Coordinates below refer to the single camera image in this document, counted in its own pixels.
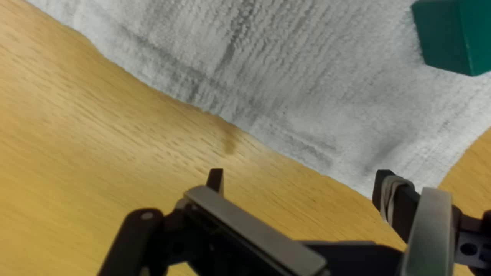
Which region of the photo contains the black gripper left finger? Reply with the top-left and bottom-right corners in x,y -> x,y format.
179,168 -> 328,276

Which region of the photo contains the white terry towel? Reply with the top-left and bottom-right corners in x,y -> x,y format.
27,0 -> 491,194

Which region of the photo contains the large teal block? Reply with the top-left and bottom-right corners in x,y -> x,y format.
411,0 -> 491,76

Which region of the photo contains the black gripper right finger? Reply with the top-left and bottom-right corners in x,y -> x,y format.
371,170 -> 455,276

